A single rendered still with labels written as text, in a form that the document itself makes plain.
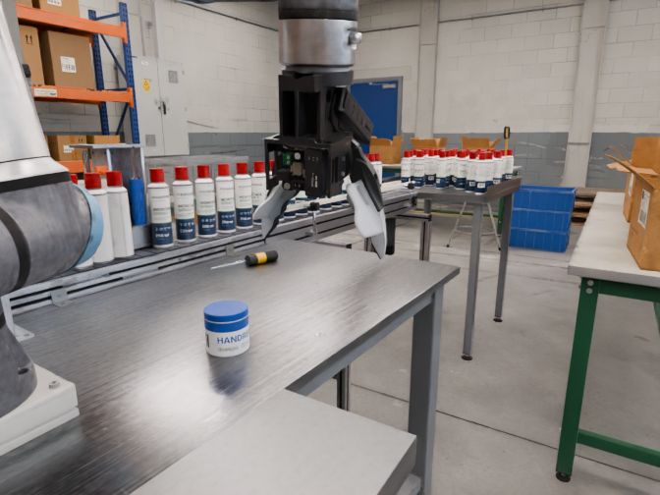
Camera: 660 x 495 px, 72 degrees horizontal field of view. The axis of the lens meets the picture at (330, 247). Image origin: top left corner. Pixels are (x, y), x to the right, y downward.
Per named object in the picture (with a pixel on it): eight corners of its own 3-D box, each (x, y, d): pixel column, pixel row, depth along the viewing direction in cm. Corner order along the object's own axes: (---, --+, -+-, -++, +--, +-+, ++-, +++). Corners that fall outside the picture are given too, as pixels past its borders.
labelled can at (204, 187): (208, 234, 136) (203, 164, 131) (220, 236, 133) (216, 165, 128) (194, 237, 132) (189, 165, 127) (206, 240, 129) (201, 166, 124)
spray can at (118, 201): (126, 252, 115) (117, 170, 110) (138, 255, 112) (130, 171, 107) (106, 257, 110) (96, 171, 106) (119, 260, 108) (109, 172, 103)
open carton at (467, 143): (456, 167, 563) (458, 136, 554) (465, 165, 604) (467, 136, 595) (495, 168, 541) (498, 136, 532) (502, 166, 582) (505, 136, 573)
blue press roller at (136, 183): (143, 238, 122) (137, 175, 118) (150, 239, 120) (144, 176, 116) (132, 240, 120) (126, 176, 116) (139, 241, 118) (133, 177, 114)
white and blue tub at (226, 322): (224, 335, 79) (221, 297, 78) (258, 343, 76) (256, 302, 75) (196, 352, 73) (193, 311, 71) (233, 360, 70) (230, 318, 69)
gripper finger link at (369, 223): (368, 276, 48) (321, 201, 47) (383, 254, 53) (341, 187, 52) (393, 264, 46) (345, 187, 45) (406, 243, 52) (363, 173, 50)
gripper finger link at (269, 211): (226, 235, 53) (265, 177, 48) (252, 218, 58) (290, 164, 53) (247, 252, 53) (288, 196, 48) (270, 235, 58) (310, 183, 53)
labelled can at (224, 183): (227, 230, 142) (223, 163, 137) (239, 232, 139) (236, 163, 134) (214, 233, 138) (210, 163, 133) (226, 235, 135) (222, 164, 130)
